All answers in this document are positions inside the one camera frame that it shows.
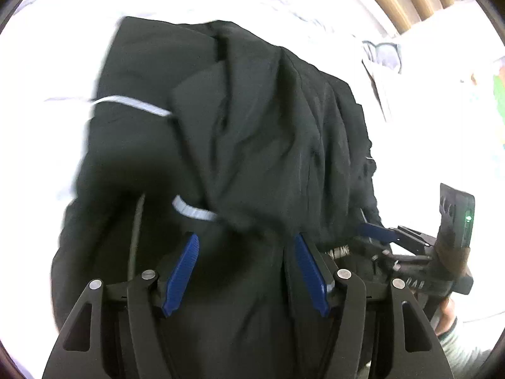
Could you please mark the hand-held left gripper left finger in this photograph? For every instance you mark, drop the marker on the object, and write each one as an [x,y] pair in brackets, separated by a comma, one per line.
[181,273]

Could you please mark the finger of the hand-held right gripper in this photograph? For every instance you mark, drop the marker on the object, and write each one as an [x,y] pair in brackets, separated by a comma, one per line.
[406,259]
[378,232]

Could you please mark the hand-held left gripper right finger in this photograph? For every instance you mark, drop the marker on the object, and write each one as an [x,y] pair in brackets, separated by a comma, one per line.
[311,273]

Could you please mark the black hooded jacket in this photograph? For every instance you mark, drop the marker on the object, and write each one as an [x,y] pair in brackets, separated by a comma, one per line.
[256,134]

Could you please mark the person's right hand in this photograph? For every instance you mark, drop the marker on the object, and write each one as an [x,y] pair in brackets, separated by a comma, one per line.
[445,316]

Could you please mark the grey pillow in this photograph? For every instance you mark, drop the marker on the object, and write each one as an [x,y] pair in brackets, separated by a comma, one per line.
[384,53]

